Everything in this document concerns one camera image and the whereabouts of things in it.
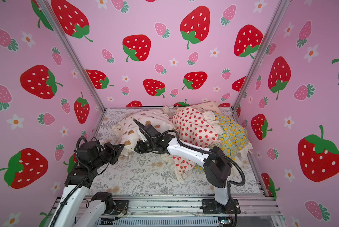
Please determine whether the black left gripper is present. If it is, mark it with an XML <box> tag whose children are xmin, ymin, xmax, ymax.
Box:
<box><xmin>91</xmin><ymin>142</ymin><xmax>124</xmax><ymax>171</ymax></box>

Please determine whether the cream large-bear print pillow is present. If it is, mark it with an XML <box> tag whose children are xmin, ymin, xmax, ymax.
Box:
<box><xmin>112</xmin><ymin>110</ymin><xmax>174</xmax><ymax>157</ymax></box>

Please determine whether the strawberry print pillow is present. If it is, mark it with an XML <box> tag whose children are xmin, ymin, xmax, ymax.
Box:
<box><xmin>171</xmin><ymin>107</ymin><xmax>223</xmax><ymax>181</ymax></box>

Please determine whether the cream bear print pillow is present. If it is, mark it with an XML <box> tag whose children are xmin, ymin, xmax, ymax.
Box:
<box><xmin>175</xmin><ymin>101</ymin><xmax>222</xmax><ymax>114</ymax></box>

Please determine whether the lemon print pillow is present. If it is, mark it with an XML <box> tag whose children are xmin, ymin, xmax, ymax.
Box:
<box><xmin>202</xmin><ymin>111</ymin><xmax>253</xmax><ymax>169</ymax></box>

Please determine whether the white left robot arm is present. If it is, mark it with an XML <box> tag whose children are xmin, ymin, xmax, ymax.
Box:
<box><xmin>48</xmin><ymin>137</ymin><xmax>129</xmax><ymax>227</ymax></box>

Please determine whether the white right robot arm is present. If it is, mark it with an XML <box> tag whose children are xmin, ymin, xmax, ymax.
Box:
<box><xmin>134</xmin><ymin>119</ymin><xmax>236</xmax><ymax>206</ymax></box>

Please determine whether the floral grey table mat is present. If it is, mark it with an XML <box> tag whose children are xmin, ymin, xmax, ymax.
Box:
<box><xmin>86</xmin><ymin>108</ymin><xmax>264</xmax><ymax>196</ymax></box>

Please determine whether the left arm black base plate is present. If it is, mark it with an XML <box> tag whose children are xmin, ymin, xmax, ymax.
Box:
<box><xmin>89</xmin><ymin>200</ymin><xmax>129</xmax><ymax>217</ymax></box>

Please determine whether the black corrugated cable hose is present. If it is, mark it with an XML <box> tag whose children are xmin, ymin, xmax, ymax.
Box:
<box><xmin>133</xmin><ymin>118</ymin><xmax>247</xmax><ymax>227</ymax></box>

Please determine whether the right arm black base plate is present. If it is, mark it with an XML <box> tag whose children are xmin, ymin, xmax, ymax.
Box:
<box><xmin>200</xmin><ymin>199</ymin><xmax>241</xmax><ymax>214</ymax></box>

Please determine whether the left aluminium frame post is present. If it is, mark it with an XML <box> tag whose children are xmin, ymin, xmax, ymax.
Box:
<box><xmin>37</xmin><ymin>0</ymin><xmax>106</xmax><ymax>112</ymax></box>

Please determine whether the aluminium frame post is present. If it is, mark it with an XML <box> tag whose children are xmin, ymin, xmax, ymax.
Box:
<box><xmin>37</xmin><ymin>0</ymin><xmax>106</xmax><ymax>112</ymax></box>
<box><xmin>232</xmin><ymin>0</ymin><xmax>290</xmax><ymax>113</ymax></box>

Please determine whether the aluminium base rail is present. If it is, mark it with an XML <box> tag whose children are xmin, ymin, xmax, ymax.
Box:
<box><xmin>44</xmin><ymin>195</ymin><xmax>281</xmax><ymax>227</ymax></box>

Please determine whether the right aluminium frame post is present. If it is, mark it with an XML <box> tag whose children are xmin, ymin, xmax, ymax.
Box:
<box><xmin>232</xmin><ymin>0</ymin><xmax>290</xmax><ymax>113</ymax></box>

